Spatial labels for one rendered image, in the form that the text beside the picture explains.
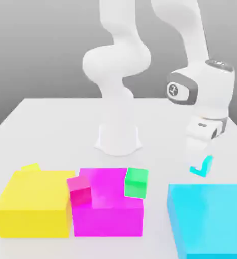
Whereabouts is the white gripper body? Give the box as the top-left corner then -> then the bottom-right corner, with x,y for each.
187,138 -> 210,169

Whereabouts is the large magenta box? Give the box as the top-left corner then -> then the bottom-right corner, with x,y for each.
71,167 -> 145,238

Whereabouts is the large cyan box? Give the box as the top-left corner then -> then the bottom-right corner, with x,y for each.
166,183 -> 237,259

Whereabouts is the small pink cube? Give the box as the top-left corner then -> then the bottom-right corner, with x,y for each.
66,175 -> 93,207

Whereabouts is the small cyan cube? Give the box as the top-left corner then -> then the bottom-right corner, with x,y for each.
189,154 -> 214,178

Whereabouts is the small green cube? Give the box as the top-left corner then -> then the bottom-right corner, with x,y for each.
124,167 -> 149,200

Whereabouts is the small yellow cube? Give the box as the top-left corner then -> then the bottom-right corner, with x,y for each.
21,162 -> 42,173

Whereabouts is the large yellow box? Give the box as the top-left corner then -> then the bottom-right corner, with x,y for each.
0,169 -> 76,239

